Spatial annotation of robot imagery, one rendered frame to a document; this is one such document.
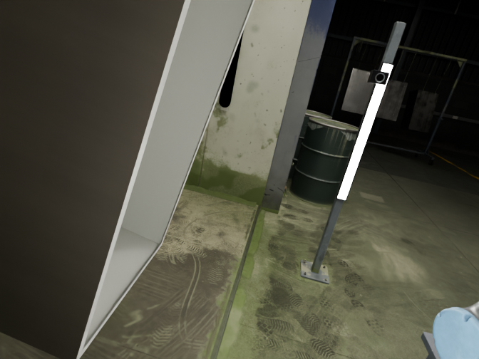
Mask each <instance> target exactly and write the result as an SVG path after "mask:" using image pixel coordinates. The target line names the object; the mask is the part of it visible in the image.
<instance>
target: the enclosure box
mask: <svg viewBox="0 0 479 359"><path fill-rule="evenodd" d="M254 1H255V0H0V332H1V333H3V334H6V335H8V336H10V337H12V338H15V339H17V340H19V341H21V342H23V343H26V344H28V345H30V346H33V347H35V348H37V349H39V350H42V351H43V352H45V353H48V354H50V355H53V356H55V357H57V358H60V359H79V358H80V357H81V356H82V355H83V353H84V352H85V350H86V349H87V347H88V346H89V345H90V344H91V342H92V341H93V339H94V338H95V337H96V335H97V334H98V332H99V331H100V329H101V328H102V327H103V326H104V324H105V322H106V321H107V320H108V319H109V318H110V316H111V314H112V313H113V312H114V310H115V309H116V308H117V306H118V305H119V303H120V302H121V301H122V300H123V298H124V297H125V295H126V293H127V292H128V291H129V290H130V288H131V287H132V285H133V284H134V283H135V281H136V280H137V279H138V277H139V276H140V275H141V273H142V272H143V270H144V269H145V267H146V266H147V265H148V264H149V262H150V261H151V259H152V258H153V257H154V255H155V254H156V252H157V251H158V249H159V248H160V247H161V246H162V244H163V240H164V238H165V235H166V233H167V230H168V227H169V225H170V222H171V219H172V216H173V214H174V212H175V209H176V206H177V203H178V201H179V198H180V195H181V194H182V190H183V188H184V186H185V183H186V180H187V177H188V175H189V173H190V169H191V167H192V164H193V162H194V159H195V156H196V154H197V151H198V148H199V146H200V143H201V141H202V138H203V135H204V133H205V130H206V128H207V124H208V123H209V120H210V117H211V114H212V111H213V109H214V107H215V103H216V102H217V98H218V96H219V94H220V91H221V88H222V85H223V83H224V81H225V78H226V75H227V72H228V70H229V67H230V64H231V62H232V59H233V57H234V54H235V51H236V49H237V46H238V43H239V42H240V38H241V36H242V32H243V31H244V28H245V25H246V22H247V19H248V17H249V14H250V11H251V10H252V7H253V4H254Z"/></svg>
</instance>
